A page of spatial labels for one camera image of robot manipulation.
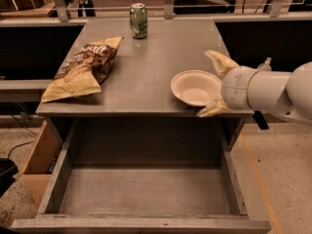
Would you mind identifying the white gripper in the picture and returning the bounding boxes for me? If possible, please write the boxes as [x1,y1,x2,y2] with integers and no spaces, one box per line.
[196,50,258,118]

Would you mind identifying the white paper bowl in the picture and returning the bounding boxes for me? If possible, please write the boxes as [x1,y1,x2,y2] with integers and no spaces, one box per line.
[171,70,221,106]

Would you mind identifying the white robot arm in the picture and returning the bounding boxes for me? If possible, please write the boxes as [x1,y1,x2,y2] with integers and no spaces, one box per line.
[197,50,312,125]

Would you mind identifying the green soda can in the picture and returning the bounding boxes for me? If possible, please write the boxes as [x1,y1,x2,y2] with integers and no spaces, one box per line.
[130,3,148,39]

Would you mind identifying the clear sanitizer bottle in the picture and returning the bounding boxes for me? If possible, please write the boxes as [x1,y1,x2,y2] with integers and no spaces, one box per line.
[257,58,272,71]

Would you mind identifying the brown chip bag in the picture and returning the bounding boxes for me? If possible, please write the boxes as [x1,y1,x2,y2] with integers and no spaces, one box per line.
[41,37,123,102]

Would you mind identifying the open grey drawer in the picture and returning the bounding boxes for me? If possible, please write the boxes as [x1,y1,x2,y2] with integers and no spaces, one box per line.
[13,117,271,234]

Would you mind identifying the wooden box on floor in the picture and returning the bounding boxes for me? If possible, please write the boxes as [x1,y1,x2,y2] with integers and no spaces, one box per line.
[22,122,60,206]

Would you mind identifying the black object at left edge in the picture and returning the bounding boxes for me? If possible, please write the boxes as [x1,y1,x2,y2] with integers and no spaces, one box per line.
[0,158,19,197]

